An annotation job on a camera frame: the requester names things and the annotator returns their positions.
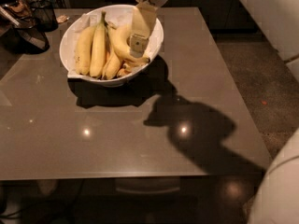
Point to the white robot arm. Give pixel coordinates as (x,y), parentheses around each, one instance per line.
(242,191)

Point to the small banana under bunch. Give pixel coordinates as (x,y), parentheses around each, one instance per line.
(126,69)

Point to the middle yellow banana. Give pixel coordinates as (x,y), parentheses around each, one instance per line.
(113,64)

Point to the small wrapper on table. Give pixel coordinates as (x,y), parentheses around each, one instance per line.
(62,19)

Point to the curved top yellow banana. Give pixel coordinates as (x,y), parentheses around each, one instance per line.
(118,36)

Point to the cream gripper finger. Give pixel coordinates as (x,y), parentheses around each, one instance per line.
(142,26)

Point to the black mesh cup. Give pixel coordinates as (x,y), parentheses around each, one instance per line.
(44,14)

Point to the black mesh basket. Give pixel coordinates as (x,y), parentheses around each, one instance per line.
(30,39)

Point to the white paper bowl liner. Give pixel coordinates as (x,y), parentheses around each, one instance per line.
(119,15)

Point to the upright yellow banana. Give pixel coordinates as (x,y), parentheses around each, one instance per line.
(99,48)

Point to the left yellow banana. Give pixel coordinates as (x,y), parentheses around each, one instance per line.
(83,50)

